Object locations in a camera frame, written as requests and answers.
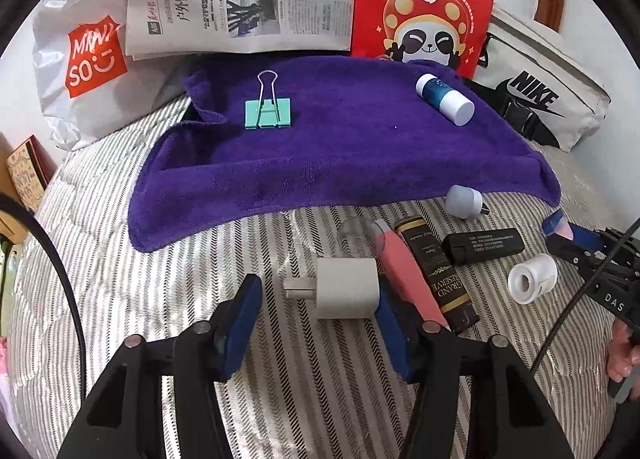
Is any clear plastic cap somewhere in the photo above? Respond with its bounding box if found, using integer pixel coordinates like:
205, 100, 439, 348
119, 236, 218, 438
339, 219, 377, 256

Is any pink trimmer pen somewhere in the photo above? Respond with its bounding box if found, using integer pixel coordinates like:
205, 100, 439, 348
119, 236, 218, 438
374, 219, 450, 330

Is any blue and white bottle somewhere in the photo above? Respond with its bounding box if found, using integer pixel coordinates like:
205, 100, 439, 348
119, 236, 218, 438
415, 73, 475, 127

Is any black rectangular case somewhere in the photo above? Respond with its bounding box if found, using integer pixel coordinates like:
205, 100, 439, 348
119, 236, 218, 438
442, 228, 525, 265

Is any green binder clip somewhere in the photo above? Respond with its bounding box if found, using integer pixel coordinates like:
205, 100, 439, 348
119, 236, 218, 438
244, 70, 292, 130

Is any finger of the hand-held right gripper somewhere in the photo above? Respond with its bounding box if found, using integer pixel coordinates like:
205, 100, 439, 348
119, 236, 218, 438
542, 212, 566, 240
570, 229, 601, 251

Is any white plastic shopping bag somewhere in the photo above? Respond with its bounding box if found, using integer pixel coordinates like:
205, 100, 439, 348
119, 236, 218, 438
31, 0, 193, 152

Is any striped bed sheet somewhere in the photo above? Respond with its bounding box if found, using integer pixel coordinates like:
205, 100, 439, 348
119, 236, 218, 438
10, 92, 636, 459

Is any person's right hand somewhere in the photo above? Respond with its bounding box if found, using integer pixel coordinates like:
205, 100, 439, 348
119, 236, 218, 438
607, 323, 640, 385

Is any black strap with buckle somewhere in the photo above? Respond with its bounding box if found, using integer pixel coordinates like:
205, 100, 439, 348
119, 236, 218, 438
460, 76, 561, 147

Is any white tape roll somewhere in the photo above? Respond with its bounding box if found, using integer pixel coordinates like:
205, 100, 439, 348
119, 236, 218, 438
507, 255, 558, 304

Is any purple towel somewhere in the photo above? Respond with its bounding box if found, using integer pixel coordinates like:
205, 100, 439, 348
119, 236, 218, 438
127, 55, 562, 252

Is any white charger plug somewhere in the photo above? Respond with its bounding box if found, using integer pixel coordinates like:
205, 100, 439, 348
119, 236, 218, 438
283, 258, 381, 320

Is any black braided cable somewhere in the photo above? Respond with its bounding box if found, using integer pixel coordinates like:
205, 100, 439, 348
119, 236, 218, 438
527, 216, 640, 377

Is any white canvas bag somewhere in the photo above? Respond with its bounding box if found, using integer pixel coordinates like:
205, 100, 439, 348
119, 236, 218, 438
472, 4, 613, 152

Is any black gold-print tube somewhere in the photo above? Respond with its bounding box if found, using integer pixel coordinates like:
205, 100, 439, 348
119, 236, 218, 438
394, 219, 480, 332

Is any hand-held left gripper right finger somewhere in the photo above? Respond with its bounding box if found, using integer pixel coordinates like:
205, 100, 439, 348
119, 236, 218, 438
372, 274, 576, 459

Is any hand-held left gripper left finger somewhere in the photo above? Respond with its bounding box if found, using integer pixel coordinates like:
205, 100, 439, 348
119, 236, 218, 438
57, 274, 263, 459

